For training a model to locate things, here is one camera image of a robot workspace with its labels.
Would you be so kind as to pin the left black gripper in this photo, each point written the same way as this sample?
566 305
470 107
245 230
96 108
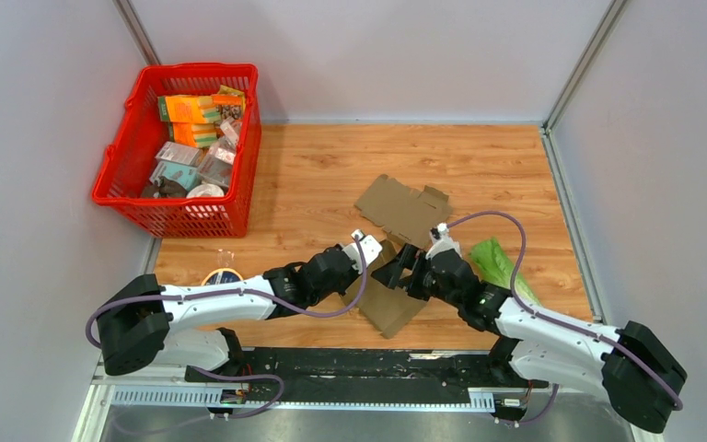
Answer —
353 274

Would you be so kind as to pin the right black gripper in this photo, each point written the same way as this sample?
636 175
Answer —
389 274

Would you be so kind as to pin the cardboard box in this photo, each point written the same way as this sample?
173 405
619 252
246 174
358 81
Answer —
404 213
388 310

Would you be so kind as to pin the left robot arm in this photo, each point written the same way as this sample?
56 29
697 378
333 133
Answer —
148 323

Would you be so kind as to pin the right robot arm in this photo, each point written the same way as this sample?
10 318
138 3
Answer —
629 367

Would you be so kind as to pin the teal box in basket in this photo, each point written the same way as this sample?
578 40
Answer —
185 175

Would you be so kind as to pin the orange green box lower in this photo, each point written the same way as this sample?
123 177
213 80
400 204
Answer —
198 135

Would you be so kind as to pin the orange green box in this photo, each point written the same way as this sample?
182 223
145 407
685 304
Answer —
198 135
188 109

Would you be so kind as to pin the orange green box upper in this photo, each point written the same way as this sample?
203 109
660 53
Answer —
188 109

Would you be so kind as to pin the green napa cabbage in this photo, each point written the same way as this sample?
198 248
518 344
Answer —
496 268

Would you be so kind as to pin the white tape roll in basket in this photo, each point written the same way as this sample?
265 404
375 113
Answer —
206 190

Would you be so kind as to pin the clear packet in basket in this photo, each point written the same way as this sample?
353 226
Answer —
217 165

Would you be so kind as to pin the colourful snack packet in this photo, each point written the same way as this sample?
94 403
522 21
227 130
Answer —
230 102

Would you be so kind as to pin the grey packet in basket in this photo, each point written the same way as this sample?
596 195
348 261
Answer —
180 154

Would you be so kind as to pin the red plastic shopping basket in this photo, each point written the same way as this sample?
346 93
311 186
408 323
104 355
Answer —
129 160

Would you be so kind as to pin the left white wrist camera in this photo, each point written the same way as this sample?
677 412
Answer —
363 250

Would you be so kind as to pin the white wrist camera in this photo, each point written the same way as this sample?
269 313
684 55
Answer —
441 241
363 250

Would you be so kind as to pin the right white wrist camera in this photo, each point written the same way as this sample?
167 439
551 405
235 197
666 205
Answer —
441 241

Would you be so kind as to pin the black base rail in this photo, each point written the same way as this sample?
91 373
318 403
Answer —
316 379

